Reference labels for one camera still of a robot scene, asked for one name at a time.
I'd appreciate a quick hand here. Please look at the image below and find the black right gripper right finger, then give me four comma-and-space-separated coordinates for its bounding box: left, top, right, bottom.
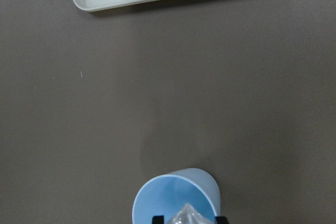
215, 216, 229, 224

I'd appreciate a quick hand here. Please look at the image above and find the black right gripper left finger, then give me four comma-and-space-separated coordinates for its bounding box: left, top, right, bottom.
152, 216, 164, 224

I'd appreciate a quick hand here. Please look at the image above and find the clear ice cube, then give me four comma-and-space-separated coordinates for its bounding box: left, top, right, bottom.
166, 204, 214, 224

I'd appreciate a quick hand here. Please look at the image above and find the light blue plastic cup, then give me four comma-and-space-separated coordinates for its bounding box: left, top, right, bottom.
132, 168, 221, 223

